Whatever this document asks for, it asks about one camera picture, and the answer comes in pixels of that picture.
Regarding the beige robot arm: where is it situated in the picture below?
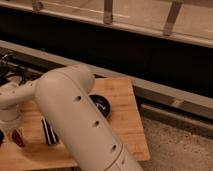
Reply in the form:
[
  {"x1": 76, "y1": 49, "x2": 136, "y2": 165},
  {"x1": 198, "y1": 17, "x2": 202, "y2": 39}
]
[{"x1": 0, "y1": 65, "x2": 144, "y2": 171}]

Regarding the metal window rail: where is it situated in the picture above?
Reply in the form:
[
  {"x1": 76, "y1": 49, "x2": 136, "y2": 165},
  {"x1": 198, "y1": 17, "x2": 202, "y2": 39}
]
[{"x1": 0, "y1": 0, "x2": 213, "y2": 48}]

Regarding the black bowl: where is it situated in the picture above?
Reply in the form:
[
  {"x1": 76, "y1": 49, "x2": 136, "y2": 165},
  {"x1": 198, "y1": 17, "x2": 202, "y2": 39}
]
[{"x1": 90, "y1": 94, "x2": 111, "y2": 118}]

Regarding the black white striped block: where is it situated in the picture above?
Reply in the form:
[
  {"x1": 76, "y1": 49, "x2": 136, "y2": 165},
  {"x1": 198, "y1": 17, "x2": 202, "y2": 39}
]
[{"x1": 41, "y1": 119, "x2": 59, "y2": 145}]

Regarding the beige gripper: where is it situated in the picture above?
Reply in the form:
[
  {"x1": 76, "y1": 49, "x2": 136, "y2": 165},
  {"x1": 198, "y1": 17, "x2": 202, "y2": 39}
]
[{"x1": 0, "y1": 116, "x2": 22, "y2": 132}]

